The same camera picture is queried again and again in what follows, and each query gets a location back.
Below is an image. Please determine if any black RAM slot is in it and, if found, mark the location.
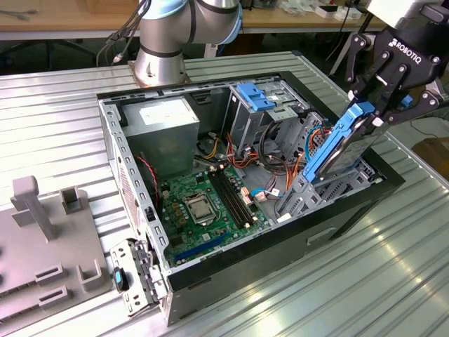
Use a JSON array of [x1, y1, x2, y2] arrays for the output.
[[218, 171, 252, 225], [209, 171, 245, 229], [223, 170, 256, 223], [214, 171, 248, 227]]

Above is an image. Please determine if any light blue labelled wire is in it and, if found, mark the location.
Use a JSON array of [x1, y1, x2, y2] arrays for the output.
[[252, 188, 281, 201]]

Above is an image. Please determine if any white cardboard box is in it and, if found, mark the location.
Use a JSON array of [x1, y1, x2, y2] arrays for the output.
[[314, 5, 362, 21]]

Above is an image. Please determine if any silver hinged slot retainer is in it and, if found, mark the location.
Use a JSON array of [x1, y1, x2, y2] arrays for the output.
[[110, 238, 168, 317]]

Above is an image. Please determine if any grey disk bay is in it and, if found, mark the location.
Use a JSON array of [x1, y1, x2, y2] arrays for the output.
[[276, 154, 383, 224]]

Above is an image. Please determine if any grey arm cable bundle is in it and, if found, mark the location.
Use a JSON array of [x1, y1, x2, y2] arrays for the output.
[[96, 0, 152, 67]]

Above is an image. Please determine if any orange red power wire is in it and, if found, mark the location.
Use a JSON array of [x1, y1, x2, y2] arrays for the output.
[[280, 126, 333, 197]]

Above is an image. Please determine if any black slanted pole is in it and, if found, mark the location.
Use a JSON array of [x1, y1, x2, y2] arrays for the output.
[[328, 20, 368, 77]]

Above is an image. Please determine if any blue black latch knob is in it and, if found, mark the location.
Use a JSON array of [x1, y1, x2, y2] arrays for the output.
[[112, 266, 129, 292]]

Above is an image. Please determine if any hard disk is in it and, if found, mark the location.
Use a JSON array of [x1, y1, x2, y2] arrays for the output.
[[302, 100, 384, 184]]

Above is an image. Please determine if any black case fan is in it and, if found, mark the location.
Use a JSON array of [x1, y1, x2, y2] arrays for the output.
[[136, 152, 164, 211]]

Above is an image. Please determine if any blue expansion slot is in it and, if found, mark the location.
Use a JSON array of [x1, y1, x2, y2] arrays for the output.
[[174, 233, 227, 263]]

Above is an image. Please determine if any silver CPU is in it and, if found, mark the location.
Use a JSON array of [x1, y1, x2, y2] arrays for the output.
[[189, 201, 210, 222]]

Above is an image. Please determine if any CPU socket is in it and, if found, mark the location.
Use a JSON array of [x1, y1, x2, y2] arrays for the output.
[[182, 194, 217, 227]]

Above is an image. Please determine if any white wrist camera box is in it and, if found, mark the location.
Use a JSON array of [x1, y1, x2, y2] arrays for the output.
[[364, 0, 424, 28]]

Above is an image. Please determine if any brown cardboard box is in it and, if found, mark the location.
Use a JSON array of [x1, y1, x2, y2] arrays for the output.
[[412, 136, 449, 183]]

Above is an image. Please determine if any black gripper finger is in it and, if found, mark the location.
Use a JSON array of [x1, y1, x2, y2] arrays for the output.
[[345, 33, 393, 103], [372, 62, 443, 128]]

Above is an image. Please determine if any blue plastic drive latch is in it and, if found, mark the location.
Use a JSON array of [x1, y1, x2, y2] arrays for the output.
[[236, 81, 278, 112]]

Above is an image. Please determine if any orange red wire bundle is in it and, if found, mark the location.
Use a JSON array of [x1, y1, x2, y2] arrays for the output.
[[226, 133, 267, 170]]

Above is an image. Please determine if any black open PC case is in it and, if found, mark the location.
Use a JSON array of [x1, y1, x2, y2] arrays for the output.
[[96, 70, 406, 327]]

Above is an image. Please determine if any green motherboard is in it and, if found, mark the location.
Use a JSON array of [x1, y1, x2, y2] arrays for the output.
[[159, 164, 273, 267]]

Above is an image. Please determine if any grey power supply unit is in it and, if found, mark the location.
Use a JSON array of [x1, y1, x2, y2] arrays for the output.
[[121, 96, 201, 182]]

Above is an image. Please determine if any grey parts rack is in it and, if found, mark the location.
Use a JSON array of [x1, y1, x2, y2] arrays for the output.
[[0, 176, 115, 326]]

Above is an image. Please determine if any blue data wire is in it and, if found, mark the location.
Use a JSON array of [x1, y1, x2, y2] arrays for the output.
[[303, 121, 329, 166]]

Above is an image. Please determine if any black cable bundle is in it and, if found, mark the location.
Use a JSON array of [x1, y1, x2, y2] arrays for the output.
[[258, 122, 293, 173]]

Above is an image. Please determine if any long wooden desk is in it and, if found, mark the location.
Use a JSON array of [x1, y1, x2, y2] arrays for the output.
[[0, 0, 387, 41]]

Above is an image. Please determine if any yellow wire bundle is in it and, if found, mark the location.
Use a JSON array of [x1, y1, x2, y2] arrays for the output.
[[196, 136, 225, 159]]

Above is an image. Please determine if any silver drive cage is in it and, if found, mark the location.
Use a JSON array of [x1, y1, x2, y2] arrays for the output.
[[224, 79, 311, 159]]

